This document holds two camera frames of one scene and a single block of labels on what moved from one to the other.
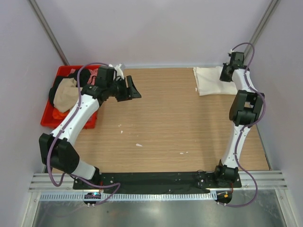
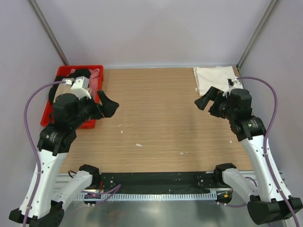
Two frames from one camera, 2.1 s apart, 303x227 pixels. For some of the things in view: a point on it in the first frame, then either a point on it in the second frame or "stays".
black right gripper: [222, 77] -> [211, 94]
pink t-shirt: [93, 74] stays
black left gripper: [127, 94] -> [106, 109]
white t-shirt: [208, 82] stays
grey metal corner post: [49, 31] stays
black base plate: [156, 182] stays
